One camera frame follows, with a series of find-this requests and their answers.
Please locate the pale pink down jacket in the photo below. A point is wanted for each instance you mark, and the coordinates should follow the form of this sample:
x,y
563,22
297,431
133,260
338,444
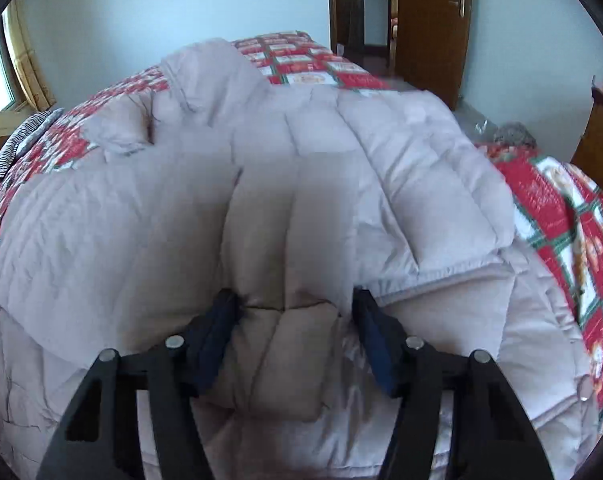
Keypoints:
x,y
301,160

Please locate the grey cloth bundle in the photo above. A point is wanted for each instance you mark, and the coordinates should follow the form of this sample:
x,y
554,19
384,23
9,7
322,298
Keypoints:
x,y
514,135

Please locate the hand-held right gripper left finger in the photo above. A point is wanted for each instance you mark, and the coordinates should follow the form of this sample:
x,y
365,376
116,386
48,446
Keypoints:
x,y
216,345

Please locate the window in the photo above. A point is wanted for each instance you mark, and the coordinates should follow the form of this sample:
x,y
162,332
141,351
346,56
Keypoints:
x,y
1,75

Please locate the black white striped cloth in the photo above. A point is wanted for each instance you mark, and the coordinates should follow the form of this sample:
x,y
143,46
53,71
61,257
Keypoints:
x,y
21,140

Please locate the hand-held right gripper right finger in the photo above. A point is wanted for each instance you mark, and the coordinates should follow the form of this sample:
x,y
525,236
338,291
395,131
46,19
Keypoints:
x,y
381,355

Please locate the red printed patchwork blanket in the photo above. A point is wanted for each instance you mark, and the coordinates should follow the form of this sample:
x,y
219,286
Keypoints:
x,y
556,195

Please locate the brown wooden cabinet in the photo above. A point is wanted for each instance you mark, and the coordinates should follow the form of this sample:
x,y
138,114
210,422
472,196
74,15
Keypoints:
x,y
601,145

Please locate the brown wooden door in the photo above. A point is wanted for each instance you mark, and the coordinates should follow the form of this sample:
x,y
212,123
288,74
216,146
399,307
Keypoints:
x,y
426,25

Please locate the yellow curtain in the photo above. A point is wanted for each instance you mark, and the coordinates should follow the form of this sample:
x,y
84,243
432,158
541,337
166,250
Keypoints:
x,y
29,70

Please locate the dark wooden door frame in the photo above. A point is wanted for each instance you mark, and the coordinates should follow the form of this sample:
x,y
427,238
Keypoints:
x,y
337,5

